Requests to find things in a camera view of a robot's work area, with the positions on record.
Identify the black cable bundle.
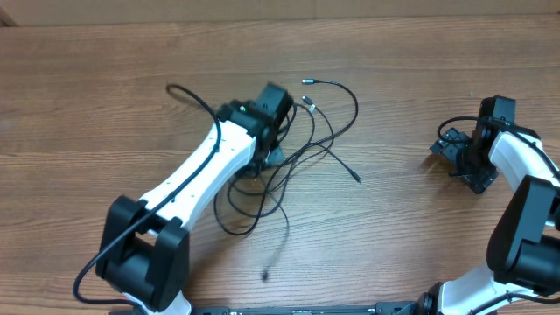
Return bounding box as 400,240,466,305
213,94,363,282

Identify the long black usb cable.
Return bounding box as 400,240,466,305
279,77,360,170

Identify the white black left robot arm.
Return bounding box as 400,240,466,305
73,83,294,314

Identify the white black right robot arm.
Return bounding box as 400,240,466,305
408,95,559,314

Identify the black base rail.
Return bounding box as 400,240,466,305
190,301,433,315

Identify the cardboard back wall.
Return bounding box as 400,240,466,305
1,0,559,26

